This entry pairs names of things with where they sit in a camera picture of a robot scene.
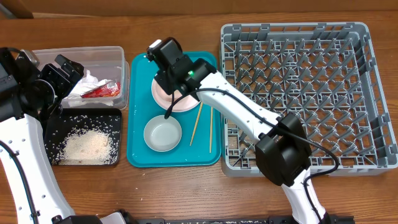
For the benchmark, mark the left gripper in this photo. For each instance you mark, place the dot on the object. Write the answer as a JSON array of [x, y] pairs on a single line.
[[51, 72]]

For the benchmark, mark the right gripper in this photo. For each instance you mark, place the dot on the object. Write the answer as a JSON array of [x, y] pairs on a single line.
[[166, 80]]

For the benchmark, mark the white napkin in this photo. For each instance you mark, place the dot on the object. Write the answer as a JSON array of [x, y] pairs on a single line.
[[86, 84]]

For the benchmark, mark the red snack wrapper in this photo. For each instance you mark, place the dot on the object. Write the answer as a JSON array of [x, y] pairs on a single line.
[[107, 90]]

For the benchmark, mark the grey bowl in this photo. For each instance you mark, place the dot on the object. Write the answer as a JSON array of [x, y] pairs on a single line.
[[162, 135]]

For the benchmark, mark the white rice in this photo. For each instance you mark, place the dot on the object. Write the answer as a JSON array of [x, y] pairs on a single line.
[[87, 146]]

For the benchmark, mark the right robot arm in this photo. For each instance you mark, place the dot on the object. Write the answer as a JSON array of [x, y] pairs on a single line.
[[282, 149]]

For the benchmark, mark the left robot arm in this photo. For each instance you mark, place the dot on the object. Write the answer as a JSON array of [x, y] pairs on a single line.
[[29, 96]]

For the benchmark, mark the pink plate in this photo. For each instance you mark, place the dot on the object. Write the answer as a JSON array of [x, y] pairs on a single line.
[[164, 100]]

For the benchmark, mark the clear plastic bin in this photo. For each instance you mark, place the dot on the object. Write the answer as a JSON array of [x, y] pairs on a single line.
[[104, 62]]

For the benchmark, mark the left wooden chopstick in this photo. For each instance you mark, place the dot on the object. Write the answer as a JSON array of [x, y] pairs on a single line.
[[196, 123]]

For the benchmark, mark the wooden chopstick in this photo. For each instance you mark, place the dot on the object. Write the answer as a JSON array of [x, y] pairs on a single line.
[[196, 123], [211, 130]]

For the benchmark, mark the right wooden chopstick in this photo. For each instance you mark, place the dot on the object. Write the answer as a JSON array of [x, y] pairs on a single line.
[[211, 130]]

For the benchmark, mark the black plastic tray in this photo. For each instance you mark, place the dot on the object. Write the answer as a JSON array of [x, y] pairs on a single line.
[[115, 118]]

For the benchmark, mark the teal serving tray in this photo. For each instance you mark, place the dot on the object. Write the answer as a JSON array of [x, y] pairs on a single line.
[[142, 108]]

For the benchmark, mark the grey dish rack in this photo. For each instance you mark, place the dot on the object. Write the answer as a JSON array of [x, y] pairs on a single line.
[[327, 75]]

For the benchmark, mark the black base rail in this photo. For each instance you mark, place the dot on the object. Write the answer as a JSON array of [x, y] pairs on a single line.
[[269, 220]]

